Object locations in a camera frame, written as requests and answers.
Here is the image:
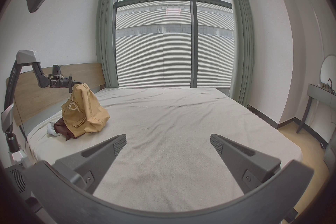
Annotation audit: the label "bed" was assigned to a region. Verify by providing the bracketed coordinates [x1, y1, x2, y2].
[5, 62, 304, 214]

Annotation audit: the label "brown shorts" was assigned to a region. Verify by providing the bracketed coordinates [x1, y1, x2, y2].
[54, 118, 79, 141]

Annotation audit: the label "round mirror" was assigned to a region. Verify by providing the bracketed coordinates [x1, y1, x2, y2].
[320, 54, 336, 87]

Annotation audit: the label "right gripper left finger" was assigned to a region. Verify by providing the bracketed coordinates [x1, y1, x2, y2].
[54, 134, 127, 195]

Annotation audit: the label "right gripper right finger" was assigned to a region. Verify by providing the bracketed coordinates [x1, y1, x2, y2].
[210, 134, 282, 195]

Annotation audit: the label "grey console table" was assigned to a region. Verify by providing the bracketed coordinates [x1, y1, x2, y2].
[297, 83, 336, 134]

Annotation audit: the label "tan shorts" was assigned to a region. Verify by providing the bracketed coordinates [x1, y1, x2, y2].
[62, 83, 110, 138]

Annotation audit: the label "white garment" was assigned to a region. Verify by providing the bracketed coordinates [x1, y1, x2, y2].
[47, 122, 63, 137]

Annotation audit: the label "window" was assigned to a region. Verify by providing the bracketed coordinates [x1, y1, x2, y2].
[115, 0, 235, 90]

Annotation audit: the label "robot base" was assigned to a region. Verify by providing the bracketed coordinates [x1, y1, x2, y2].
[4, 151, 44, 214]

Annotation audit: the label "grey-green curtain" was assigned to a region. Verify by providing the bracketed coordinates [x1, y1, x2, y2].
[223, 0, 254, 108]
[95, 0, 121, 89]

